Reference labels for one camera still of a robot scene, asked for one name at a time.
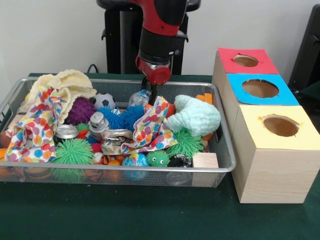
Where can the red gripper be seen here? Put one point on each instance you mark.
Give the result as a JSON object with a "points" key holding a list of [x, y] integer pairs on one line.
{"points": [[156, 73]]}

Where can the small polka dot cloth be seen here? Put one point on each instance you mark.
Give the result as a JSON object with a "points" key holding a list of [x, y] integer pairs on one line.
{"points": [[150, 127]]}

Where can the mint green waffle cloth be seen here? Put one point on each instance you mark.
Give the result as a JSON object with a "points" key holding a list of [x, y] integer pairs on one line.
{"points": [[197, 115]]}

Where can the cream waffle cloth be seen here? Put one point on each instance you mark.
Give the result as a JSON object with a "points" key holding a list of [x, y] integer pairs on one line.
{"points": [[72, 82]]}

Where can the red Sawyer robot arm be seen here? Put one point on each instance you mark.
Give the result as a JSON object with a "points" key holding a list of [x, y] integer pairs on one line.
{"points": [[160, 37]]}

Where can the wooden box with three holes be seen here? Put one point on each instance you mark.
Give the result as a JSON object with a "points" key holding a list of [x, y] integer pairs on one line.
{"points": [[275, 175]]}

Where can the small green spiky ball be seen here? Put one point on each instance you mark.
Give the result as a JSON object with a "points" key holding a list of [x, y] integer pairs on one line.
{"points": [[187, 143]]}

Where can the crushed silver can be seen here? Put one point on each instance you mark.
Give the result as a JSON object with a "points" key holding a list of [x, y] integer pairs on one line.
{"points": [[112, 146]]}

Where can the plain wooden block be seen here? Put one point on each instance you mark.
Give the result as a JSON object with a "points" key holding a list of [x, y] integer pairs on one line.
{"points": [[205, 161]]}

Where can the large green spiky ball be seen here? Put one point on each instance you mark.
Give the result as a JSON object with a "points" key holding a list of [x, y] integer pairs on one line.
{"points": [[72, 152]]}

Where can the large polka dot cloth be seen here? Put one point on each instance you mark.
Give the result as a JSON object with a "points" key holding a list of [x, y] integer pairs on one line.
{"points": [[37, 125]]}

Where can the dark green tablecloth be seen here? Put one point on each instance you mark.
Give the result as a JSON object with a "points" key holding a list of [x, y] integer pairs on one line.
{"points": [[125, 212], [312, 95]]}

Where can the black monitor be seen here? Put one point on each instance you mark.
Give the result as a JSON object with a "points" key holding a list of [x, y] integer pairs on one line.
{"points": [[307, 50]]}

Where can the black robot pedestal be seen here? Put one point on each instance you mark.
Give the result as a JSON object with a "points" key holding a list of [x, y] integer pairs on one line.
{"points": [[117, 37]]}

